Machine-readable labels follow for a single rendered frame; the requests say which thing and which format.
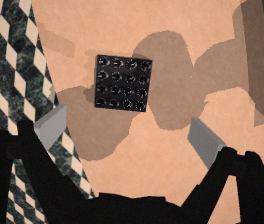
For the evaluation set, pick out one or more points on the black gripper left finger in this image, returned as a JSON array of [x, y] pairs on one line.
[[58, 196]]

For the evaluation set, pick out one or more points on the black square knob box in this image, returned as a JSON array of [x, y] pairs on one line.
[[129, 86]]

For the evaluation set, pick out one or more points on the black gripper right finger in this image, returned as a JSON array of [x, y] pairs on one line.
[[248, 170]]

